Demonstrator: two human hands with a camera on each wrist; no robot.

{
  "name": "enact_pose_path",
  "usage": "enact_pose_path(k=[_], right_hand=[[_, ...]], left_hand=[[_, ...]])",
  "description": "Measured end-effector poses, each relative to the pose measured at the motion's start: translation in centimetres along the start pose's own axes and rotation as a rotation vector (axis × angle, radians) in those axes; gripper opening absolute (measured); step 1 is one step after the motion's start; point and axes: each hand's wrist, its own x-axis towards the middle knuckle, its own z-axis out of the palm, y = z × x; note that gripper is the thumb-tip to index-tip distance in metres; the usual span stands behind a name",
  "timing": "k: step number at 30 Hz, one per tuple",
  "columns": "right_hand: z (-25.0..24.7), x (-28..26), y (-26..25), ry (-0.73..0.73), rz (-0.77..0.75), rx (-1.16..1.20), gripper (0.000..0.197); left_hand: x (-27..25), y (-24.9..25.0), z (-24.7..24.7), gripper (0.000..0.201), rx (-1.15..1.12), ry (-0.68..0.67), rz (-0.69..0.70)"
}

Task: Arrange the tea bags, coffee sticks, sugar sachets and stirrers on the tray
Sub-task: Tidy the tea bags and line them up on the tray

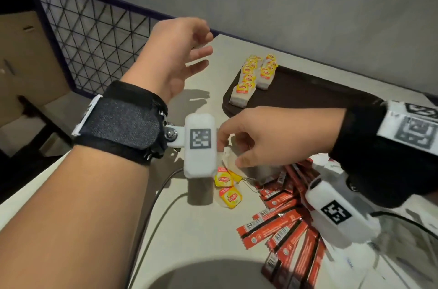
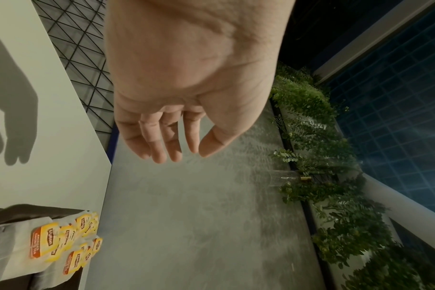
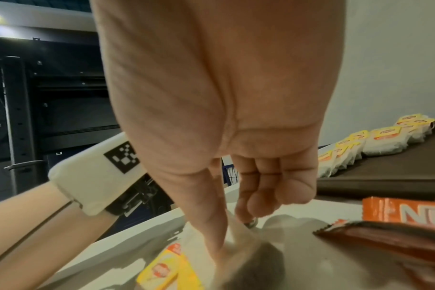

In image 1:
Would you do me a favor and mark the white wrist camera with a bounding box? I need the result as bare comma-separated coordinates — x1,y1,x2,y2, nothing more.
164,113,219,179
304,175,382,248

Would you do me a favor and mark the pile of white sugar sachets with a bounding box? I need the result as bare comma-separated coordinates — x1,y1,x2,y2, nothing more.
308,154,438,289

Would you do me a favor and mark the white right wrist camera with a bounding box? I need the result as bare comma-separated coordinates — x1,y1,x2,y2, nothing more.
304,175,382,248

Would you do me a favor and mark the brown plastic tray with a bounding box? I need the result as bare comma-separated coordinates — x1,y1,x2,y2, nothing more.
222,66,386,119

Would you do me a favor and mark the person's right hand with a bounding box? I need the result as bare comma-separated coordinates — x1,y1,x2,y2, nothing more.
217,105,347,169

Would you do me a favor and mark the brown cardboard box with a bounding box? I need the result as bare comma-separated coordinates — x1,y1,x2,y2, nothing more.
0,10,71,129

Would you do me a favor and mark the black metal furniture frame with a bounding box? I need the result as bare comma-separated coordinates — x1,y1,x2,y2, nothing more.
0,95,74,197

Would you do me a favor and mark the black right wrist strap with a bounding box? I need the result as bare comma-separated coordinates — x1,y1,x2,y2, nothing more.
328,99,438,209

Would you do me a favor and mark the person's left forearm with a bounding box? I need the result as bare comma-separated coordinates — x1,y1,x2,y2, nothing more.
0,145,151,289

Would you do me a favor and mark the black wrist strap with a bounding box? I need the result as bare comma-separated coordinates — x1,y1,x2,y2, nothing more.
72,80,168,166
328,99,438,209

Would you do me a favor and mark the black left camera cable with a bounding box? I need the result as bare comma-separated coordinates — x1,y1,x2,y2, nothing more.
125,167,185,289

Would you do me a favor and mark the row of tea bags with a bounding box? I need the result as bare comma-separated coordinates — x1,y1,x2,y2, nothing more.
229,54,264,108

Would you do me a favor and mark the pile of red coffee sticks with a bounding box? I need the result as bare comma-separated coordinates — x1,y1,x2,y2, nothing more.
236,157,329,289

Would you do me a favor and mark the pile of tea bags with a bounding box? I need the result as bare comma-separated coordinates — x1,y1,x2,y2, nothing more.
214,166,261,211

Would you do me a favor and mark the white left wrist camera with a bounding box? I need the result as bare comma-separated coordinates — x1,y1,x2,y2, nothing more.
164,113,219,179

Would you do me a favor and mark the person's left hand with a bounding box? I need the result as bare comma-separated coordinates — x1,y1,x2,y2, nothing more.
121,17,214,105

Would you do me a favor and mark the black left wrist strap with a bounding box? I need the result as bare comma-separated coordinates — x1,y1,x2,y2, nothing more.
72,80,168,166

